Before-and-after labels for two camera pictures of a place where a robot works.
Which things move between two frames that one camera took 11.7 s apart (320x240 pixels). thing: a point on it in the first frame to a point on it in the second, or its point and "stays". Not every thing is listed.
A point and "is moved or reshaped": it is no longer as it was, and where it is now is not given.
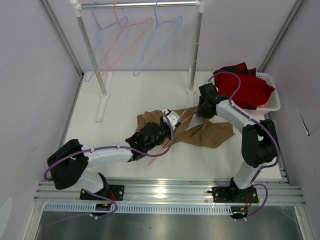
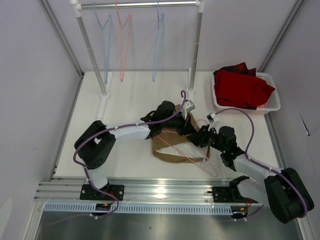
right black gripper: [200, 113] to [199, 138]
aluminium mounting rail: [269, 190] stays
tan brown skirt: [211, 134] is moved or reshaped
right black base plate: [228, 194] stays
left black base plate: [115, 192] stays
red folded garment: [252, 90] stays
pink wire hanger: [168, 142] to [207, 150]
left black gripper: [161, 121] to [186, 128]
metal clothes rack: [105, 82] stays
